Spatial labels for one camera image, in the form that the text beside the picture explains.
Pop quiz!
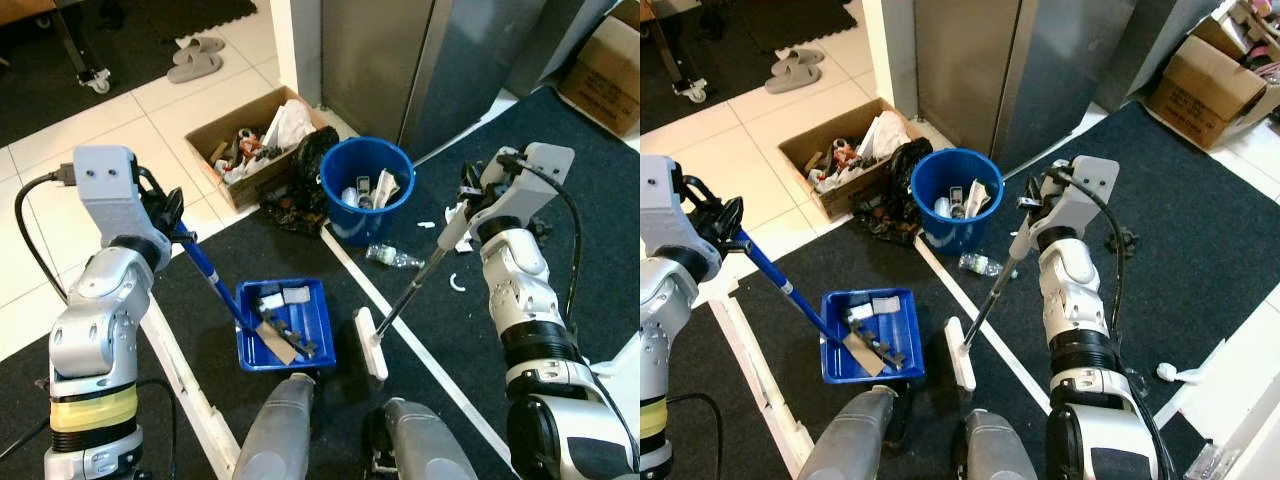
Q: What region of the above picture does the blue long-handled dustpan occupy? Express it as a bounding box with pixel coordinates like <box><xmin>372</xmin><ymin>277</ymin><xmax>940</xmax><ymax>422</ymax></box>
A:
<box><xmin>160</xmin><ymin>188</ymin><xmax>338</xmax><ymax>373</ymax></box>
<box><xmin>705</xmin><ymin>195</ymin><xmax>927</xmax><ymax>386</ymax></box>

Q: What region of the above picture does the white brush with black handle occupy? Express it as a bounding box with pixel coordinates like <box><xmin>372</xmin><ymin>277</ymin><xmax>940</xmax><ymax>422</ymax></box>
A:
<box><xmin>354</xmin><ymin>205</ymin><xmax>473</xmax><ymax>383</ymax></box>
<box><xmin>944</xmin><ymin>215</ymin><xmax>1043</xmax><ymax>394</ymax></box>

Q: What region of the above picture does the white floor tape strip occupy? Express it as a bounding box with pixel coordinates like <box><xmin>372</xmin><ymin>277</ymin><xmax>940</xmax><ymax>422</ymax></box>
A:
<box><xmin>318</xmin><ymin>228</ymin><xmax>516</xmax><ymax>480</ymax></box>
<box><xmin>915</xmin><ymin>240</ymin><xmax>1053</xmax><ymax>416</ymax></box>

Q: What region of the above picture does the white crumpled paper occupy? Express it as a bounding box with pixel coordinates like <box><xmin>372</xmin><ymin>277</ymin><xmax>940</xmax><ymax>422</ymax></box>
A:
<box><xmin>964</xmin><ymin>178</ymin><xmax>994</xmax><ymax>219</ymax></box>
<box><xmin>372</xmin><ymin>168</ymin><xmax>402</xmax><ymax>209</ymax></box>

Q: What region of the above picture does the open cardboard box with junk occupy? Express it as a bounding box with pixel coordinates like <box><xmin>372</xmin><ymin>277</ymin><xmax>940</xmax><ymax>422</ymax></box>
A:
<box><xmin>184</xmin><ymin>86</ymin><xmax>333</xmax><ymax>213</ymax></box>
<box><xmin>777</xmin><ymin>97</ymin><xmax>926</xmax><ymax>223</ymax></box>

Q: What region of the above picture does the clear plastic bottle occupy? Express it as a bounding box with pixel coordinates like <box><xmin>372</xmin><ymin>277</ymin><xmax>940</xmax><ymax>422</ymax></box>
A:
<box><xmin>957</xmin><ymin>252</ymin><xmax>1007</xmax><ymax>280</ymax></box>
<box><xmin>364</xmin><ymin>243</ymin><xmax>427</xmax><ymax>272</ymax></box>

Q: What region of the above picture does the blue plastic bucket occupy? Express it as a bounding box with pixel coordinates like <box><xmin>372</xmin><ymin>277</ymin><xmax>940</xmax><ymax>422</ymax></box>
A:
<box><xmin>319</xmin><ymin>136</ymin><xmax>415</xmax><ymax>247</ymax></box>
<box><xmin>910</xmin><ymin>147</ymin><xmax>1005</xmax><ymax>257</ymax></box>

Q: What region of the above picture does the grey steel fridge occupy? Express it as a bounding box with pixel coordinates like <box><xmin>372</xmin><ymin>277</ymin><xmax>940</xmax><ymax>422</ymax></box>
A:
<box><xmin>320</xmin><ymin>0</ymin><xmax>626</xmax><ymax>159</ymax></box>
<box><xmin>912</xmin><ymin>0</ymin><xmax>1223</xmax><ymax>173</ymax></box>

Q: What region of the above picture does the black chair leg with caster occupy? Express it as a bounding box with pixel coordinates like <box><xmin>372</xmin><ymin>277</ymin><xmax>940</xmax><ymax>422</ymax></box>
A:
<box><xmin>50</xmin><ymin>0</ymin><xmax>113</xmax><ymax>97</ymax></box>
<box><xmin>645</xmin><ymin>0</ymin><xmax>711</xmax><ymax>105</ymax></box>

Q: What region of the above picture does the black plastic bag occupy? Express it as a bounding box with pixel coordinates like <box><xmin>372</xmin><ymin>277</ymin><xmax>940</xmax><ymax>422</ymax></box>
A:
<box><xmin>858</xmin><ymin>137</ymin><xmax>936</xmax><ymax>247</ymax></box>
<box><xmin>262</xmin><ymin>126</ymin><xmax>341</xmax><ymax>238</ymax></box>

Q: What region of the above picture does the brown cardboard strip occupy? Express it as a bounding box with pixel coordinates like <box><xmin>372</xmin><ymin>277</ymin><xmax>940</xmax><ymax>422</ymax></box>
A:
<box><xmin>258</xmin><ymin>322</ymin><xmax>299</xmax><ymax>366</ymax></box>
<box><xmin>842</xmin><ymin>333</ymin><xmax>886</xmax><ymax>378</ymax></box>

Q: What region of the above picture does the white plastic bag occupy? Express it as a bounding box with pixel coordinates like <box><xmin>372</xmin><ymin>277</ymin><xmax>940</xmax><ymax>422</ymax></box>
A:
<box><xmin>262</xmin><ymin>98</ymin><xmax>317</xmax><ymax>151</ymax></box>
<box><xmin>858</xmin><ymin>110</ymin><xmax>911</xmax><ymax>163</ymax></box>

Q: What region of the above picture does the white wooden plank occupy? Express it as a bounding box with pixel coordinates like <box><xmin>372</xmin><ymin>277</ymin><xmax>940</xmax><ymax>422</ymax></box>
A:
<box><xmin>138</xmin><ymin>298</ymin><xmax>241</xmax><ymax>480</ymax></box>
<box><xmin>705</xmin><ymin>290</ymin><xmax>816</xmax><ymax>480</ymax></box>

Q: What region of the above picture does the black toothed plastic strip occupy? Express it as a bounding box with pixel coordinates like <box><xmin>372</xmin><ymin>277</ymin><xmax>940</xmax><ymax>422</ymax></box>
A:
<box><xmin>866</xmin><ymin>330</ymin><xmax>909</xmax><ymax>369</ymax></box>
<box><xmin>280</xmin><ymin>320</ymin><xmax>321</xmax><ymax>359</ymax></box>

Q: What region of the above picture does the printed brown cardboard box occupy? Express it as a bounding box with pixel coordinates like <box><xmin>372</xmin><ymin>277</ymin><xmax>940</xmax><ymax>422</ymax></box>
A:
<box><xmin>1144</xmin><ymin>0</ymin><xmax>1280</xmax><ymax>151</ymax></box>
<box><xmin>557</xmin><ymin>14</ymin><xmax>641</xmax><ymax>138</ymax></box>

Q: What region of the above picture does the black foam puzzle mat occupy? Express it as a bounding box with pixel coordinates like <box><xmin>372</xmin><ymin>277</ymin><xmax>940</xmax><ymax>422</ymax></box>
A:
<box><xmin>735</xmin><ymin>0</ymin><xmax>858</xmax><ymax>53</ymax></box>
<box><xmin>140</xmin><ymin>0</ymin><xmax>258</xmax><ymax>43</ymax></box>

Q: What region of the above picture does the grey left robot leg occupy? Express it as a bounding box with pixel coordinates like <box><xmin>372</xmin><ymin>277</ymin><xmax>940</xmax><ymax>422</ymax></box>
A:
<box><xmin>232</xmin><ymin>372</ymin><xmax>317</xmax><ymax>480</ymax></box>
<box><xmin>795</xmin><ymin>385</ymin><xmax>898</xmax><ymax>480</ymax></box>

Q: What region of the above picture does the grey robot leg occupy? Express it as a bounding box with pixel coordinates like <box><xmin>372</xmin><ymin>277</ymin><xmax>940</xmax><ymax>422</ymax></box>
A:
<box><xmin>232</xmin><ymin>372</ymin><xmax>317</xmax><ymax>480</ymax></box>
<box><xmin>795</xmin><ymin>385</ymin><xmax>898</xmax><ymax>480</ymax></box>
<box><xmin>362</xmin><ymin>398</ymin><xmax>479</xmax><ymax>480</ymax></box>
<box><xmin>950</xmin><ymin>408</ymin><xmax>1038</xmax><ymax>480</ymax></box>

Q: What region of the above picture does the grey right robot leg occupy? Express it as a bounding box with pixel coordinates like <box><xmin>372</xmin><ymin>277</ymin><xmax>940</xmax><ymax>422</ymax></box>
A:
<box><xmin>950</xmin><ymin>408</ymin><xmax>1038</xmax><ymax>480</ymax></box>
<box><xmin>362</xmin><ymin>398</ymin><xmax>479</xmax><ymax>480</ymax></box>

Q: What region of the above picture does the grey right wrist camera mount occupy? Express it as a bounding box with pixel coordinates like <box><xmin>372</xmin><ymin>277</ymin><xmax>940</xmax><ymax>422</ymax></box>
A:
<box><xmin>1043</xmin><ymin>155</ymin><xmax>1121</xmax><ymax>241</ymax></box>
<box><xmin>478</xmin><ymin>142</ymin><xmax>577</xmax><ymax>241</ymax></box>

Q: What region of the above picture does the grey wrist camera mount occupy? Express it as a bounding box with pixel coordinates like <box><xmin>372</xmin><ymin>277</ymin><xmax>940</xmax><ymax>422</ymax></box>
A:
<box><xmin>1043</xmin><ymin>155</ymin><xmax>1121</xmax><ymax>241</ymax></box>
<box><xmin>478</xmin><ymin>142</ymin><xmax>577</xmax><ymax>241</ymax></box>
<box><xmin>640</xmin><ymin>155</ymin><xmax>683</xmax><ymax>253</ymax></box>
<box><xmin>73</xmin><ymin>145</ymin><xmax>143</xmax><ymax>244</ymax></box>

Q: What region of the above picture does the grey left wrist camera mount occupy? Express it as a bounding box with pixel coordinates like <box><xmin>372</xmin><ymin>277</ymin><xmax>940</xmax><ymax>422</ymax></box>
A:
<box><xmin>73</xmin><ymin>145</ymin><xmax>143</xmax><ymax>244</ymax></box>
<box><xmin>640</xmin><ymin>155</ymin><xmax>683</xmax><ymax>253</ymax></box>

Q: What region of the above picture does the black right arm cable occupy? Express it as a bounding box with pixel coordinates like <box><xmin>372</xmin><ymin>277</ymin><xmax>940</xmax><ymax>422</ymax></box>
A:
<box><xmin>1050</xmin><ymin>165</ymin><xmax>1126</xmax><ymax>341</ymax></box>
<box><xmin>497</xmin><ymin>152</ymin><xmax>586</xmax><ymax>326</ymax></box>

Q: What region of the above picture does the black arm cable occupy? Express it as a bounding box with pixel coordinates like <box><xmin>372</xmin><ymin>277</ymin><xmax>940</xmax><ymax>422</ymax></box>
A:
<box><xmin>14</xmin><ymin>168</ymin><xmax>79</xmax><ymax>303</ymax></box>
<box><xmin>497</xmin><ymin>152</ymin><xmax>586</xmax><ymax>326</ymax></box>
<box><xmin>1050</xmin><ymin>165</ymin><xmax>1126</xmax><ymax>341</ymax></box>

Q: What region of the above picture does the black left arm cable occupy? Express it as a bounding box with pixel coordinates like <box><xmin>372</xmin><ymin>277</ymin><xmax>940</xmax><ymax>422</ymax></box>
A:
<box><xmin>14</xmin><ymin>168</ymin><xmax>79</xmax><ymax>303</ymax></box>

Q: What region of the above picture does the black torso cable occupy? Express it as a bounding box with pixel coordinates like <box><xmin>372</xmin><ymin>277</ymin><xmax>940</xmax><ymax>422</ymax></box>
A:
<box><xmin>0</xmin><ymin>377</ymin><xmax>178</xmax><ymax>480</ymax></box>
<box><xmin>664</xmin><ymin>392</ymin><xmax>723</xmax><ymax>480</ymax></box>

